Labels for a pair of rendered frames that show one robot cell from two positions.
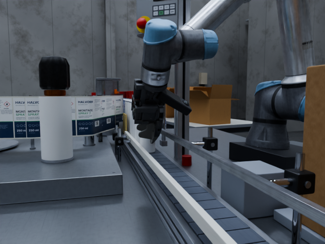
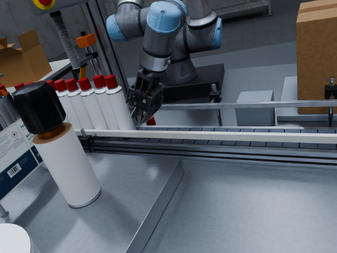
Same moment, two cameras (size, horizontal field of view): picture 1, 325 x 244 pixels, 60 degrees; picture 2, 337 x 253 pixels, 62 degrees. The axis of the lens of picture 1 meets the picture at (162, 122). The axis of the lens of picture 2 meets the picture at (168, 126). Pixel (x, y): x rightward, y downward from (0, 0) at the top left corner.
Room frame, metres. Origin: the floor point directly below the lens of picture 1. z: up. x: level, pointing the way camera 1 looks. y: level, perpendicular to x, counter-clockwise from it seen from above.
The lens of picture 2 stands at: (0.23, 0.53, 1.31)
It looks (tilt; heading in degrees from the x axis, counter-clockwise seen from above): 28 degrees down; 316
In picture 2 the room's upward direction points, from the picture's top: 16 degrees counter-clockwise
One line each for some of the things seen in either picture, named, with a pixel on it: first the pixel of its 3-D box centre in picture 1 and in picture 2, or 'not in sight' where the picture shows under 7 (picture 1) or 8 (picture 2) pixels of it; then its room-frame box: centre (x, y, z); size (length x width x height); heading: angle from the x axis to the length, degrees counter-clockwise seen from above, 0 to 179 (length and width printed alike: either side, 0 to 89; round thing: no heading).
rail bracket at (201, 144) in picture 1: (201, 161); (216, 112); (0.66, -0.09, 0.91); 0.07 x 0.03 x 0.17; 104
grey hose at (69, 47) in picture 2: not in sight; (67, 42); (1.15, 0.00, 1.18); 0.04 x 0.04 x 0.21
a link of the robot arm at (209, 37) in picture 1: (191, 45); (165, 18); (0.76, -0.08, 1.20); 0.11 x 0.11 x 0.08; 23
